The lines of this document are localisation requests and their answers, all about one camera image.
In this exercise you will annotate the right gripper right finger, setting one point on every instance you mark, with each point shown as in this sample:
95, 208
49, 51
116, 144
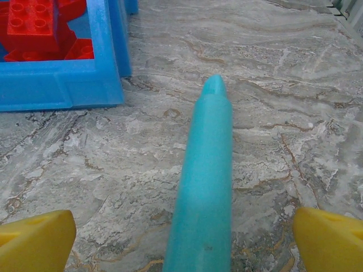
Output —
331, 243

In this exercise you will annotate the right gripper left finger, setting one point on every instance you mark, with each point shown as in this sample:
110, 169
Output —
37, 243

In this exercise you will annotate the red square lego brick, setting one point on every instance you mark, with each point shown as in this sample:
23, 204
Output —
82, 51

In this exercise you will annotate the long red lego brick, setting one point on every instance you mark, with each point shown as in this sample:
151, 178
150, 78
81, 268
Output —
31, 28

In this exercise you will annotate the teal block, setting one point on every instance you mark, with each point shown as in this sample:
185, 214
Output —
204, 170

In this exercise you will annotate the blue three-compartment bin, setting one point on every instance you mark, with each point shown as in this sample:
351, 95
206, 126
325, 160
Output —
99, 56

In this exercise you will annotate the aluminium side rail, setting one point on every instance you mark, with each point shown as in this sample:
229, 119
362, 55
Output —
353, 14

